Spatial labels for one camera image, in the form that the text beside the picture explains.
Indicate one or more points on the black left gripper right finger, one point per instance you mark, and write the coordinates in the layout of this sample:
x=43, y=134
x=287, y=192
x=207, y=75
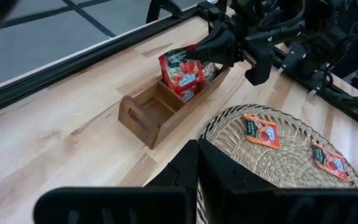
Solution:
x=259, y=205

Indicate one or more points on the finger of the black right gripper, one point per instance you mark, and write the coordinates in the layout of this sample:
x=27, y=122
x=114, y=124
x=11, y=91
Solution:
x=222, y=46
x=259, y=62

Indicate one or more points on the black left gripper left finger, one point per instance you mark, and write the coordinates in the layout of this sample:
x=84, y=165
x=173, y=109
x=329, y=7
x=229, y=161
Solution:
x=120, y=205

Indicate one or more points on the orange tea packet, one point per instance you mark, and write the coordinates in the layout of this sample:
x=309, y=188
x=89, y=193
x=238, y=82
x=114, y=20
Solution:
x=329, y=160
x=261, y=132

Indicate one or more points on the round woven placemat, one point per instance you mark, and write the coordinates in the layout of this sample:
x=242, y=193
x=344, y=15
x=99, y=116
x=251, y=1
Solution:
x=275, y=161

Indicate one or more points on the wooden compartment caddy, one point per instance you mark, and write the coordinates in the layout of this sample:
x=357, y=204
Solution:
x=141, y=124

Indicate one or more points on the black arched bracket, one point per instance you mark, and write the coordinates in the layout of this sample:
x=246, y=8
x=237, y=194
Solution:
x=151, y=12

